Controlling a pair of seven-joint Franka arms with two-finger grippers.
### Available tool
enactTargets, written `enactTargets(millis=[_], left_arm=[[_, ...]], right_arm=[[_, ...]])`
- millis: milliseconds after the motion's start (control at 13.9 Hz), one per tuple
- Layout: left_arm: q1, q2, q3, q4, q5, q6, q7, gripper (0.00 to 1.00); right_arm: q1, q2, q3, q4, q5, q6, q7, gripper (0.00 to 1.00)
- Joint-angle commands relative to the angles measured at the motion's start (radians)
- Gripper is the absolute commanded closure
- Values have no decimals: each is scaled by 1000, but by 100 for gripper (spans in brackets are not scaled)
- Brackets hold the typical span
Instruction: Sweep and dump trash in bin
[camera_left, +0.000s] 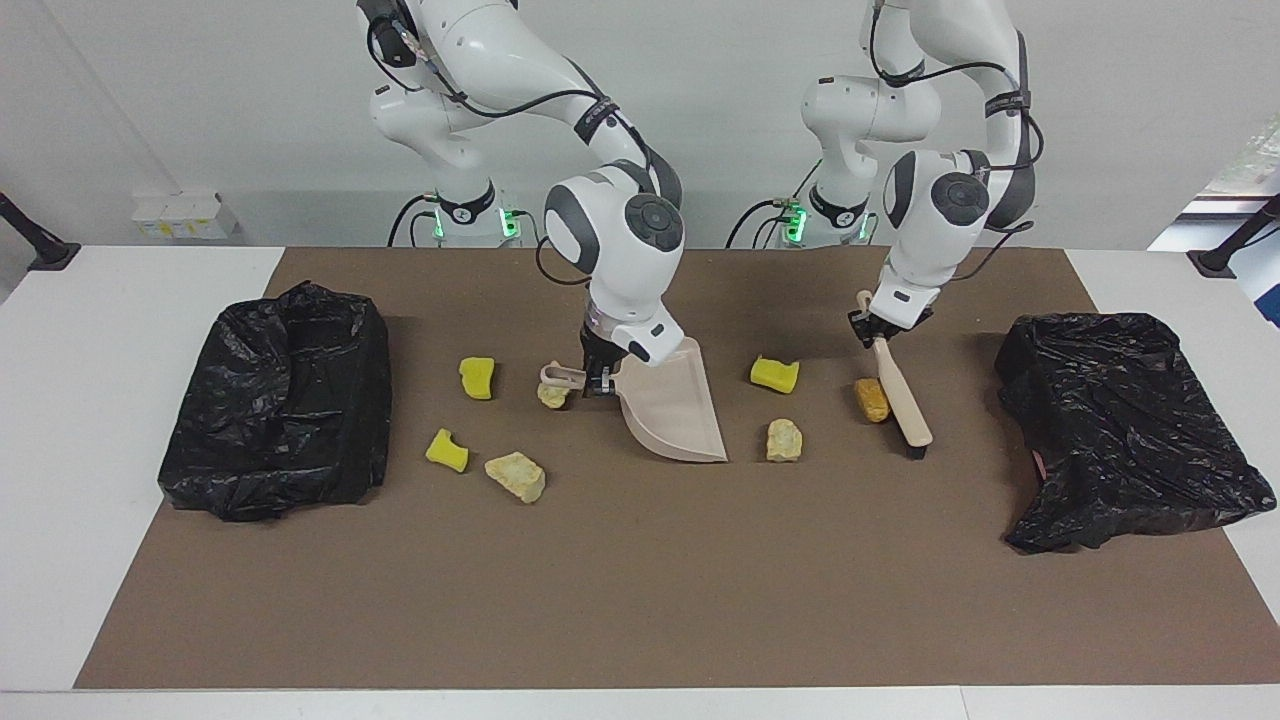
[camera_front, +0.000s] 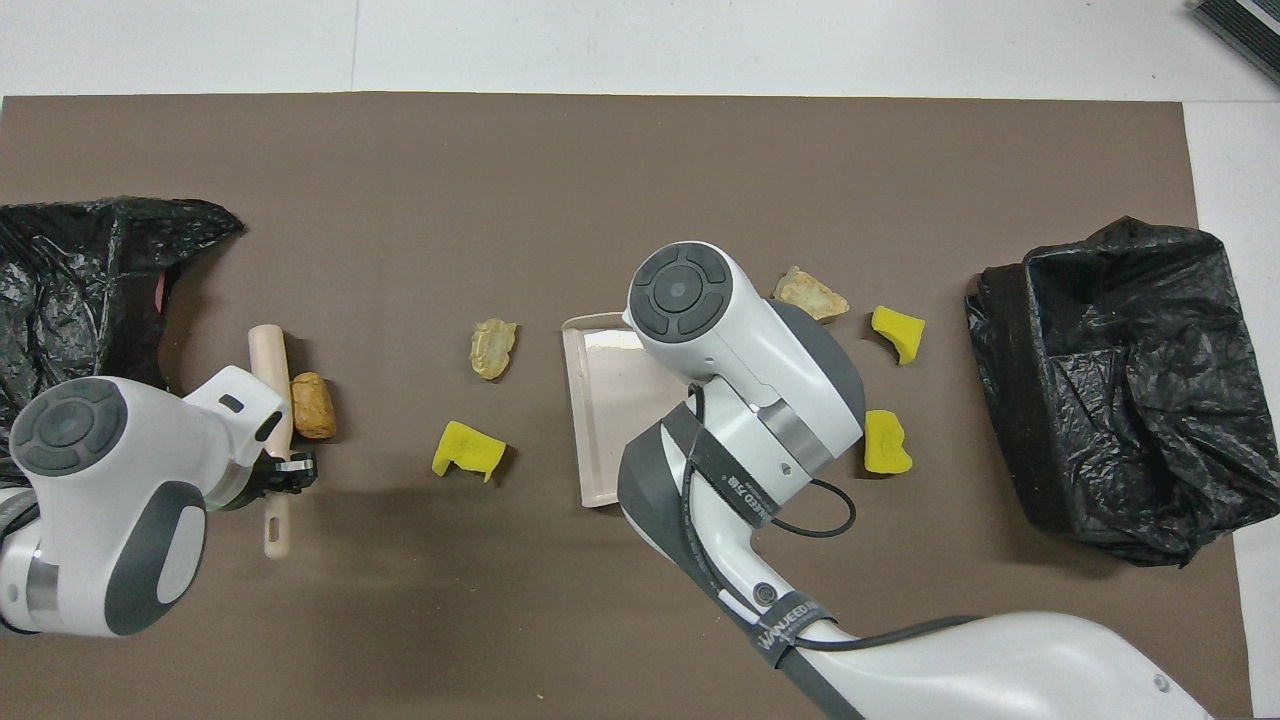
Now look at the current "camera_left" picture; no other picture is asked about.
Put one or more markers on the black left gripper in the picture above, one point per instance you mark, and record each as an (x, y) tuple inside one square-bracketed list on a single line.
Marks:
[(895, 325)]

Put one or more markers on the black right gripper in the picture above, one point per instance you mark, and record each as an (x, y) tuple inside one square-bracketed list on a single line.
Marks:
[(600, 355)]

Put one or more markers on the beige hand brush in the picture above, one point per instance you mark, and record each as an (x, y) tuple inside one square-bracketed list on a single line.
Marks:
[(902, 398)]

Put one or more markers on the beige plastic dustpan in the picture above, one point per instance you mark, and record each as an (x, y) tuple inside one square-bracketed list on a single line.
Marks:
[(670, 410)]

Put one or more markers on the orange sponge piece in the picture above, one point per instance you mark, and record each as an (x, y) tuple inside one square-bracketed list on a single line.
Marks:
[(871, 400)]

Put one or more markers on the large pale foam chunk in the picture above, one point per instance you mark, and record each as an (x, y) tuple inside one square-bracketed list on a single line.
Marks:
[(516, 477)]

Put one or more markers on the notched yellow sponge piece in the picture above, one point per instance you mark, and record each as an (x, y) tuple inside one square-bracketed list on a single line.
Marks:
[(446, 451)]

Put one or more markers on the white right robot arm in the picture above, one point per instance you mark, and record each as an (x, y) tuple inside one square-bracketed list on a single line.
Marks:
[(620, 240)]

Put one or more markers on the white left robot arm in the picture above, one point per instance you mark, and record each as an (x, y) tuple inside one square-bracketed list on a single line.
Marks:
[(945, 210)]

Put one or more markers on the black bag lined bin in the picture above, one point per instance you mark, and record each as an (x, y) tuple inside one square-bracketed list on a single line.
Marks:
[(1120, 440), (270, 420)]

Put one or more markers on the brown table mat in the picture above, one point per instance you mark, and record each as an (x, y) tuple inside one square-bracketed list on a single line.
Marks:
[(640, 610)]

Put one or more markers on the black clamp stand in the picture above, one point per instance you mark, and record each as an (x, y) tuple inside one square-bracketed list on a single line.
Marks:
[(1215, 262), (50, 255)]

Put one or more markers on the window with green view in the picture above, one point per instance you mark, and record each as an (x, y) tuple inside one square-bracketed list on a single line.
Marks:
[(1250, 165)]

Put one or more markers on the white wall socket box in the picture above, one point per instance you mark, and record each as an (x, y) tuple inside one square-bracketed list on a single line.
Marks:
[(185, 216)]

